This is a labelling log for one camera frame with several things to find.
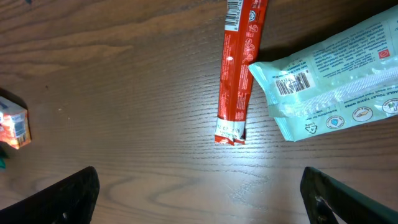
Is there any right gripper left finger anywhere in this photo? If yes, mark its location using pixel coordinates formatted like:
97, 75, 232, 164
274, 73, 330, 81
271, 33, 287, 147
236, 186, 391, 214
1, 166, 100, 224

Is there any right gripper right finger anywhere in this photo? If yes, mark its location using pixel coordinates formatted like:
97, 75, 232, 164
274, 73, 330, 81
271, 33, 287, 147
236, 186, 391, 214
300, 167, 397, 224

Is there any orange snack packet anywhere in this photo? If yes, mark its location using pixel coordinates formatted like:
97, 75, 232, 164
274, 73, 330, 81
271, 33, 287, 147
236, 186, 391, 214
1, 97, 31, 149

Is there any mint green wipes pack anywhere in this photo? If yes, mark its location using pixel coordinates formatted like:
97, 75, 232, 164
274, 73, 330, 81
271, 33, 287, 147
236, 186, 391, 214
249, 7, 397, 141

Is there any red packet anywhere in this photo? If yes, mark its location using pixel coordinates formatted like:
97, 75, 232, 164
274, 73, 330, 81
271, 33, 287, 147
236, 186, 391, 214
215, 0, 268, 146

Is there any green box with label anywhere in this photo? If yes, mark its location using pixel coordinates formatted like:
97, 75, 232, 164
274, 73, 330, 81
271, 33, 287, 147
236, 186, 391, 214
0, 148, 8, 170

